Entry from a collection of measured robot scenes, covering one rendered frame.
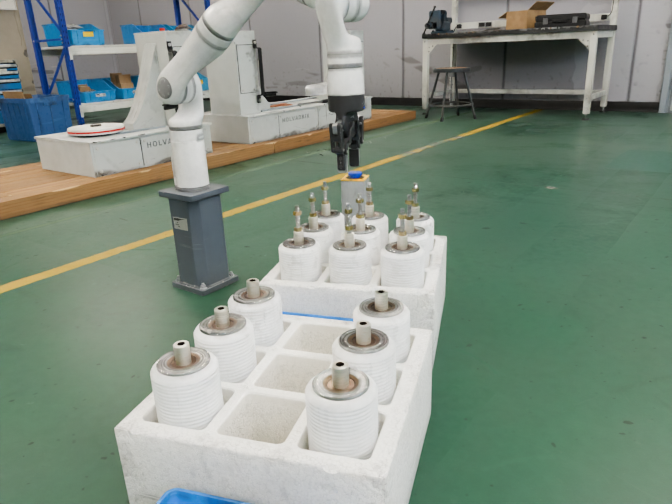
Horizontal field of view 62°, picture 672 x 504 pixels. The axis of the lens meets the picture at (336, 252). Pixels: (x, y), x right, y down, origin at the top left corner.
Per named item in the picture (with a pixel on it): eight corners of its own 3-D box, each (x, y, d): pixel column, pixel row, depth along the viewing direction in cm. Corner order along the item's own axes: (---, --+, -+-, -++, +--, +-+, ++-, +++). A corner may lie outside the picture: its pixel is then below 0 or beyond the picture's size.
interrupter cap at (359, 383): (304, 398, 72) (303, 393, 72) (322, 367, 79) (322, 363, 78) (361, 407, 70) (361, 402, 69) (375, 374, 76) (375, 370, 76)
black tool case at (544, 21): (540, 28, 523) (541, 16, 520) (589, 26, 504) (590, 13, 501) (533, 28, 495) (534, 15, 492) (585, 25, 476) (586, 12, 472)
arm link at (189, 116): (179, 68, 159) (187, 130, 165) (153, 70, 151) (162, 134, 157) (203, 67, 154) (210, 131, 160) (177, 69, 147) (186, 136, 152)
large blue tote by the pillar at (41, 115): (4, 140, 514) (-6, 98, 501) (46, 133, 546) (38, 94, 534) (36, 142, 488) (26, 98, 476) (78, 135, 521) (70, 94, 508)
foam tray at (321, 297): (264, 353, 132) (257, 283, 126) (311, 287, 167) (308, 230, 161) (432, 370, 122) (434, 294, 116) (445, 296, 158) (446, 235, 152)
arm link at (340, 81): (321, 93, 121) (319, 62, 119) (370, 92, 117) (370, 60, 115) (303, 96, 113) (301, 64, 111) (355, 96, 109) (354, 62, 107)
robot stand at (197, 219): (171, 286, 173) (157, 190, 163) (208, 271, 184) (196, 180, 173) (203, 296, 164) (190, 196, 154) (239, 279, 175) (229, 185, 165)
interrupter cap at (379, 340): (332, 352, 82) (331, 348, 82) (346, 328, 89) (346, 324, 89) (382, 358, 80) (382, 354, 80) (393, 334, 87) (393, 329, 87)
